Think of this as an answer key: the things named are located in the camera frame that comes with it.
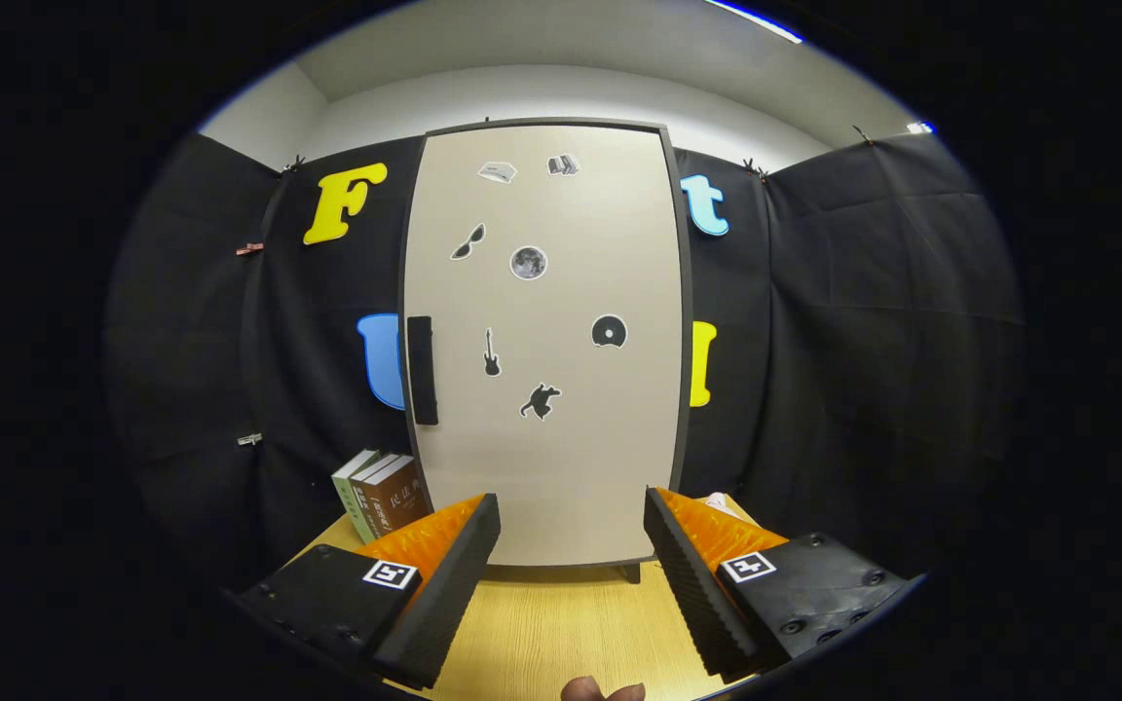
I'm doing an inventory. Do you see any green book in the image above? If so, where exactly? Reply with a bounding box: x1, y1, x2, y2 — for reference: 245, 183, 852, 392
331, 449, 382, 544

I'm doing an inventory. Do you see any dark grey cabinet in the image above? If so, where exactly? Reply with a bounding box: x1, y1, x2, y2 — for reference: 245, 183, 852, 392
395, 117, 696, 585

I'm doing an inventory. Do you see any long ceiling light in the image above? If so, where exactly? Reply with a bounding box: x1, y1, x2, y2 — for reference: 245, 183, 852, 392
702, 0, 805, 45

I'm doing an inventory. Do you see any black door handle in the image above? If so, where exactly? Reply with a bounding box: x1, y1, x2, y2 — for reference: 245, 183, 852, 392
407, 315, 439, 426

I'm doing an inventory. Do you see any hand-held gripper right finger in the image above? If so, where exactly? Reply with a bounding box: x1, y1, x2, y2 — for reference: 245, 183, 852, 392
643, 487, 913, 683

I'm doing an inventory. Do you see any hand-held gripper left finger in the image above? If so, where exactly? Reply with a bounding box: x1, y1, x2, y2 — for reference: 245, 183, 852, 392
230, 493, 502, 690

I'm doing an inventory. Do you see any black backdrop cloth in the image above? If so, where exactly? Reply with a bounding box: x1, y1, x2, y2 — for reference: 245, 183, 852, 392
103, 127, 1025, 595

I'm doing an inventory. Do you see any olive brown book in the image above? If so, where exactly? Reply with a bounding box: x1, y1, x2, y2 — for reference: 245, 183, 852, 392
351, 454, 401, 538

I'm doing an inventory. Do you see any beige cabinet door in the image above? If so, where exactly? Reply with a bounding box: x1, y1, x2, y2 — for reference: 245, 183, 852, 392
403, 125, 687, 568

